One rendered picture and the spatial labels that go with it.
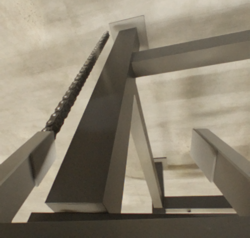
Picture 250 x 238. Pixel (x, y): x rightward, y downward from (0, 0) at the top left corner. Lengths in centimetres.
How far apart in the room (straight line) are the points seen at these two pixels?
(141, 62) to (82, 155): 34
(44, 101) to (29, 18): 46
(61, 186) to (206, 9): 80
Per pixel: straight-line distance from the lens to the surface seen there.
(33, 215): 30
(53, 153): 17
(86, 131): 32
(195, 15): 87
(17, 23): 103
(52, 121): 33
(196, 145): 16
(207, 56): 56
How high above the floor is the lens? 83
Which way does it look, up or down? 50 degrees down
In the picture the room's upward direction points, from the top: 171 degrees counter-clockwise
